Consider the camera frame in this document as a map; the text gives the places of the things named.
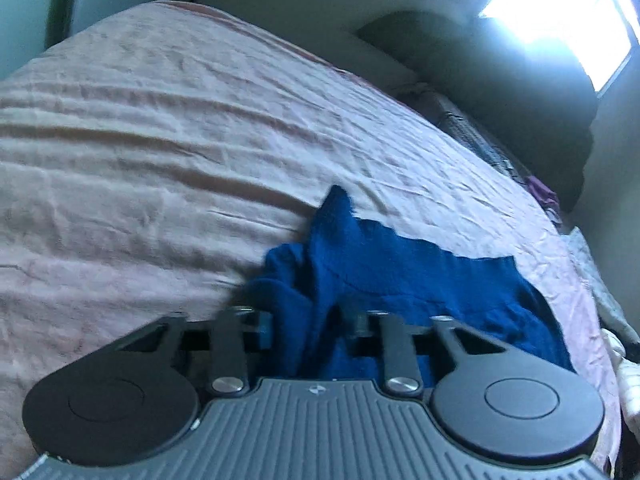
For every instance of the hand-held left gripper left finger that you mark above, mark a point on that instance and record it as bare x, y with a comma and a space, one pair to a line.
265, 324

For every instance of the bright window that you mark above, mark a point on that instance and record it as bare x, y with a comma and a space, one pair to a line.
560, 10

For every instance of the pale patterned blanket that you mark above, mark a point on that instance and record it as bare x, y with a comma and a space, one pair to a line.
605, 285

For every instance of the white cloth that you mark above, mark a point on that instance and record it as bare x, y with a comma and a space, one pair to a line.
627, 385

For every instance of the purple cloth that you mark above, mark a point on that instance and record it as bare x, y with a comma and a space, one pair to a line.
542, 192

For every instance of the pink bed sheet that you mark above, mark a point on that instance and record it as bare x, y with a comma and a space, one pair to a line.
175, 160

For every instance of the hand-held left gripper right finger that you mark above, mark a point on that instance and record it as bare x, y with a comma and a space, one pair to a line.
353, 326

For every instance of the blue knit garment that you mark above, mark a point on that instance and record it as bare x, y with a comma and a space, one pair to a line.
400, 280

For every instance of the dark headboard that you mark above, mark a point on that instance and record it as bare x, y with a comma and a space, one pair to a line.
500, 85

